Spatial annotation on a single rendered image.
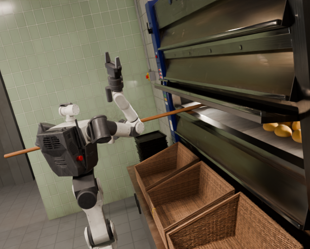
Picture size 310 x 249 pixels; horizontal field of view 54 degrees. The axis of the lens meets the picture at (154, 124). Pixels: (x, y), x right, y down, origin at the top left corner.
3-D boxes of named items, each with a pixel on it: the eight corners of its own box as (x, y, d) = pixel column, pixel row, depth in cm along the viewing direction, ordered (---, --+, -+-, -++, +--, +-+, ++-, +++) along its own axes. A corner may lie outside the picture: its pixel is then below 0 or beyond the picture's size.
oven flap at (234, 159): (178, 133, 292) (181, 112, 289) (308, 230, 120) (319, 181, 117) (174, 132, 291) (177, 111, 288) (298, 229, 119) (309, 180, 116)
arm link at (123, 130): (142, 140, 200) (117, 137, 182) (128, 137, 208) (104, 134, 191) (145, 122, 200) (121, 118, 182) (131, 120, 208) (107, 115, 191)
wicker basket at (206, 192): (208, 191, 238) (202, 159, 232) (243, 229, 184) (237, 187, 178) (149, 210, 231) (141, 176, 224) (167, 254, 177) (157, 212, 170)
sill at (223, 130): (180, 109, 289) (180, 105, 288) (319, 175, 116) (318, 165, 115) (174, 110, 288) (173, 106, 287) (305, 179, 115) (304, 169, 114)
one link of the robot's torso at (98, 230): (116, 243, 205) (99, 182, 191) (90, 251, 202) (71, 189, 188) (113, 229, 219) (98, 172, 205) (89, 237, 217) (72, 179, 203)
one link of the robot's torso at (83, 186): (100, 206, 180) (92, 179, 176) (78, 212, 178) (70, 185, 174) (99, 187, 207) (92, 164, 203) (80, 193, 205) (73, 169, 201)
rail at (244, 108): (154, 85, 278) (156, 85, 279) (261, 117, 107) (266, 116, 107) (154, 82, 278) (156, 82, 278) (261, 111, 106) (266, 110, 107)
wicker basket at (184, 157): (184, 167, 297) (179, 140, 291) (206, 189, 243) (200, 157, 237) (136, 181, 289) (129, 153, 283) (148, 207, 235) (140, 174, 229)
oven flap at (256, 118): (154, 87, 279) (175, 87, 283) (260, 124, 107) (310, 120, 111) (154, 85, 278) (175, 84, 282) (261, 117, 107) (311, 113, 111)
